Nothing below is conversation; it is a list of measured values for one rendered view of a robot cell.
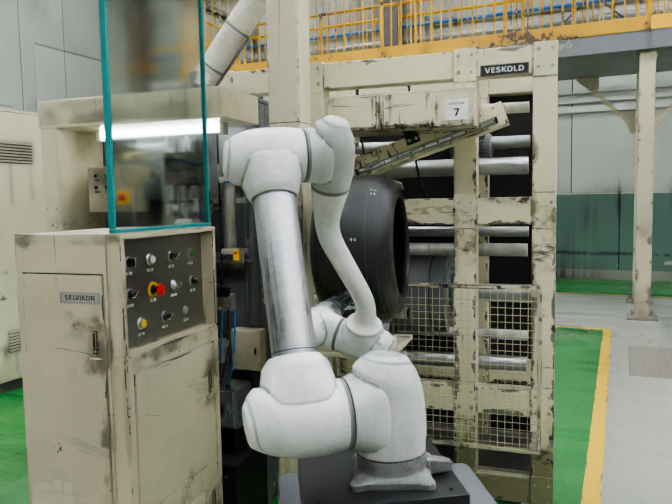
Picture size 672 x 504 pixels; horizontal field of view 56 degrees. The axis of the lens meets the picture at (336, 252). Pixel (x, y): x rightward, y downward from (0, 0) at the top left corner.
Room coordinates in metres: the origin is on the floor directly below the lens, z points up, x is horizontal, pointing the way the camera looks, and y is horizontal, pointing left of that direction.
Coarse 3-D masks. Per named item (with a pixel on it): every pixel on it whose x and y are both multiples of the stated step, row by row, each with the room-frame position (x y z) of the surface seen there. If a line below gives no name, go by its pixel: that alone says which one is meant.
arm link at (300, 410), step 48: (240, 144) 1.48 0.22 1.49; (288, 144) 1.50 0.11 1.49; (288, 192) 1.48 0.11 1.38; (288, 240) 1.43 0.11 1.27; (288, 288) 1.38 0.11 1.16; (288, 336) 1.34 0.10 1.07; (288, 384) 1.28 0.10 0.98; (336, 384) 1.33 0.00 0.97; (288, 432) 1.24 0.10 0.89; (336, 432) 1.27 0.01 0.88
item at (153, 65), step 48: (144, 0) 2.06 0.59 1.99; (192, 0) 2.33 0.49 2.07; (144, 48) 2.05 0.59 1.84; (192, 48) 2.32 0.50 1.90; (144, 96) 2.04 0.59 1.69; (192, 96) 2.31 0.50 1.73; (144, 144) 2.03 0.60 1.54; (192, 144) 2.30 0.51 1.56; (144, 192) 2.02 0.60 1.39; (192, 192) 2.29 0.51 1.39
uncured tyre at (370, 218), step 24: (360, 192) 2.26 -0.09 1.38; (384, 192) 2.27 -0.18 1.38; (312, 216) 2.29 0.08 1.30; (360, 216) 2.19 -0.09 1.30; (384, 216) 2.20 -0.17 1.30; (312, 240) 2.24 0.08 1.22; (360, 240) 2.17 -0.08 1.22; (384, 240) 2.18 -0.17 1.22; (408, 240) 2.60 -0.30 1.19; (312, 264) 2.24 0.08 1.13; (360, 264) 2.17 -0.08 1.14; (384, 264) 2.17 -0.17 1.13; (408, 264) 2.58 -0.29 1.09; (336, 288) 2.21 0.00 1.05; (384, 288) 2.19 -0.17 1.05; (384, 312) 2.26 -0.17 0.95
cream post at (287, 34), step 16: (272, 0) 2.47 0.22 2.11; (288, 0) 2.45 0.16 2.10; (304, 0) 2.51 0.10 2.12; (272, 16) 2.47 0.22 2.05; (288, 16) 2.45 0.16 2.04; (304, 16) 2.51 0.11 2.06; (272, 32) 2.47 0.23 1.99; (288, 32) 2.45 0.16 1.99; (304, 32) 2.50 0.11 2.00; (272, 48) 2.47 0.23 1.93; (288, 48) 2.45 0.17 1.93; (304, 48) 2.50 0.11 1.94; (272, 64) 2.47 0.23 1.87; (288, 64) 2.45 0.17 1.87; (304, 64) 2.50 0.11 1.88; (272, 80) 2.47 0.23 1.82; (288, 80) 2.45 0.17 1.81; (304, 80) 2.49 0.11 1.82; (272, 96) 2.47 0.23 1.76; (288, 96) 2.45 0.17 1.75; (304, 96) 2.49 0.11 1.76; (272, 112) 2.47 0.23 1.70; (288, 112) 2.45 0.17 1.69; (304, 112) 2.49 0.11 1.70; (304, 192) 2.47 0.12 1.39; (304, 208) 2.47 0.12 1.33; (304, 224) 2.47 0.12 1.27; (304, 240) 2.46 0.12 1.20; (304, 256) 2.46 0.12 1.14; (288, 464) 2.46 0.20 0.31
